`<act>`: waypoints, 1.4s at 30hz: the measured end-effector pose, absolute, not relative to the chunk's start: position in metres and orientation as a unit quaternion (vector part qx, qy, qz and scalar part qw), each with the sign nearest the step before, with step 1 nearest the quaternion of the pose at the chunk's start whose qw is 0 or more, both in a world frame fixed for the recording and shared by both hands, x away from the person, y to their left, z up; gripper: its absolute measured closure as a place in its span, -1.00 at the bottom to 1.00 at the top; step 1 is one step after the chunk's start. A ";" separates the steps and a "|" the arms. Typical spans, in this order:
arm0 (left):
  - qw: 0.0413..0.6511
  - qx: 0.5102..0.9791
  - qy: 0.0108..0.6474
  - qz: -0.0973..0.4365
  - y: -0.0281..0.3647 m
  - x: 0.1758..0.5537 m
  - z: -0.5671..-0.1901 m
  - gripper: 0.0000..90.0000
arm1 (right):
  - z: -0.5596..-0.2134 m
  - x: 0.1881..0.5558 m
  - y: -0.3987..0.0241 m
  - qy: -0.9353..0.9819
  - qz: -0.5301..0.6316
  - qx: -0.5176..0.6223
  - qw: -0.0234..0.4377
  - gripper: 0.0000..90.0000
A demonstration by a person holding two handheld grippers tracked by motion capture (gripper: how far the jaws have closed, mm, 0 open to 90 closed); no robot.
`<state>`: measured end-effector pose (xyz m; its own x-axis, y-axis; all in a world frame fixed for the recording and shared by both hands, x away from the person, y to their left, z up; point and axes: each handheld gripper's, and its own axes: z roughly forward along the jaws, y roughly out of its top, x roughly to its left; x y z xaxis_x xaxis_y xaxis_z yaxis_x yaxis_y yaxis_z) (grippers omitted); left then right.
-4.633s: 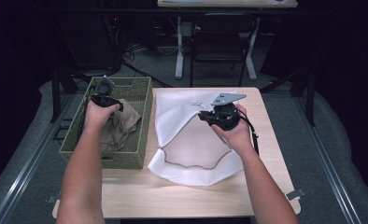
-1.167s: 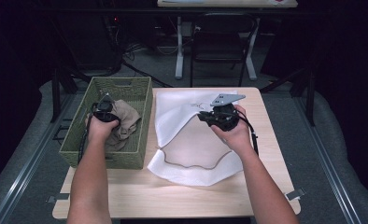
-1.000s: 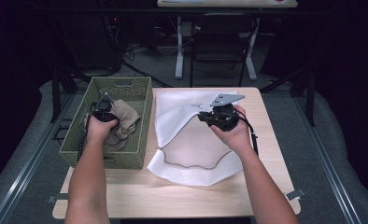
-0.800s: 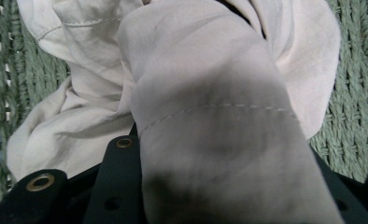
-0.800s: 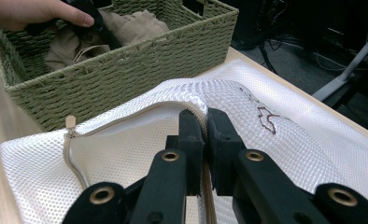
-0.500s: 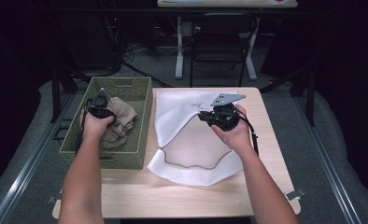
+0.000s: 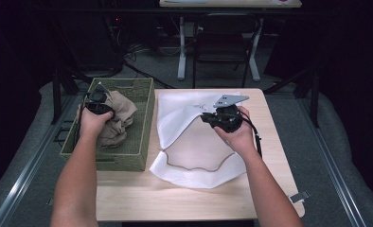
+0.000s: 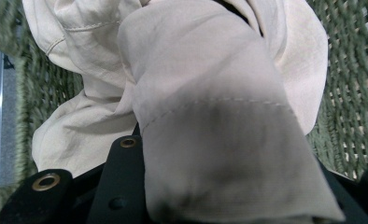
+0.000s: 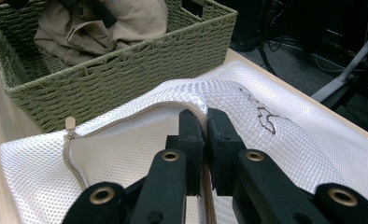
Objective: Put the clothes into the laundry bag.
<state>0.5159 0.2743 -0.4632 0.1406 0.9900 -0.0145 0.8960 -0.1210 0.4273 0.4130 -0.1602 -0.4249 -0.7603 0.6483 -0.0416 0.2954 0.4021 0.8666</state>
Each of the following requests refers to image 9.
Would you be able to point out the white mesh laundry bag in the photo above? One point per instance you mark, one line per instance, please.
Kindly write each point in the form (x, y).
(297, 149)

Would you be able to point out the green woven basket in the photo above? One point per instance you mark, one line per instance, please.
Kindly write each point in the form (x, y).
(126, 90)

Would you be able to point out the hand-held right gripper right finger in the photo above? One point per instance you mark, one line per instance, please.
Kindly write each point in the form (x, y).
(225, 161)

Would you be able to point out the beige cloth garment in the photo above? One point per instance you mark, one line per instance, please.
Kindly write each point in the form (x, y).
(88, 40)

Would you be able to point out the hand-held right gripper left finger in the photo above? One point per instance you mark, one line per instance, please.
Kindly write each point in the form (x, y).
(191, 161)

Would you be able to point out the grey metal stand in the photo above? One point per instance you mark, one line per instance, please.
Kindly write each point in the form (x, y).
(344, 77)

